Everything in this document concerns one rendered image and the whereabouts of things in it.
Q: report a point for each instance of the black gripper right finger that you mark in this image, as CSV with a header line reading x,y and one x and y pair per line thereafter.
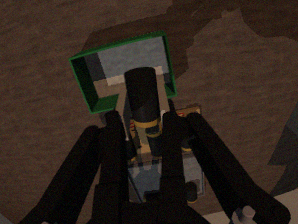
x,y
242,200

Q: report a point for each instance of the black battery with yellow top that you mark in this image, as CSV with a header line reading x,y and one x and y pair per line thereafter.
x,y
155,142
191,188
141,85
185,146
148,197
131,150

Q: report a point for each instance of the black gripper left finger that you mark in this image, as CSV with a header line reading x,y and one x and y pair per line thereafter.
x,y
63,199

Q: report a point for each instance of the green open box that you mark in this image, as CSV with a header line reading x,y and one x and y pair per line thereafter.
x,y
99,73

